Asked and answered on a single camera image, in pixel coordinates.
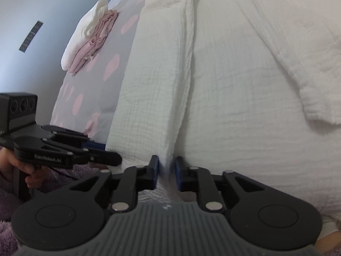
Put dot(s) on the purple fleece clothing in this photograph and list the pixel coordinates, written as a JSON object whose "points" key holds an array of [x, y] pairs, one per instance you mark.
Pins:
{"points": [[5, 232]]}

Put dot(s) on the white muslin long-sleeve shirt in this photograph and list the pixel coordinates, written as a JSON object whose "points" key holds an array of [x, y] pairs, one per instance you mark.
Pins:
{"points": [[239, 85]]}

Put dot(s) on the person's left hand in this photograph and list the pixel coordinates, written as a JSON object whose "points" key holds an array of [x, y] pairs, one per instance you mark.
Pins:
{"points": [[31, 179]]}

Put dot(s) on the folded pink garment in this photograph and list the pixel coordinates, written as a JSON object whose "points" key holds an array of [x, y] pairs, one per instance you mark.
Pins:
{"points": [[93, 42]]}

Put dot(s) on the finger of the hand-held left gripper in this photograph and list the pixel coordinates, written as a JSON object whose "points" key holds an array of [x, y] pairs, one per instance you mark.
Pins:
{"points": [[93, 147], [106, 159]]}

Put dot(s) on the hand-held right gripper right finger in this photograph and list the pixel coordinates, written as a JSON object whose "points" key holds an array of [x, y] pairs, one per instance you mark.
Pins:
{"points": [[178, 173]]}

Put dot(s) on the folded white crinkled garment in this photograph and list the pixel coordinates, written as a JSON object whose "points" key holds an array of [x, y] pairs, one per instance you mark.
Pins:
{"points": [[80, 37]]}

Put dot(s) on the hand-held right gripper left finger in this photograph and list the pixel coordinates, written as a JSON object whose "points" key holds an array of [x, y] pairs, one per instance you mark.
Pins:
{"points": [[155, 171]]}

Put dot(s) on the dark wall switch panel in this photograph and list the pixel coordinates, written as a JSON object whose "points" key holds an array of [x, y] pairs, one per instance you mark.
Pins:
{"points": [[30, 36]]}

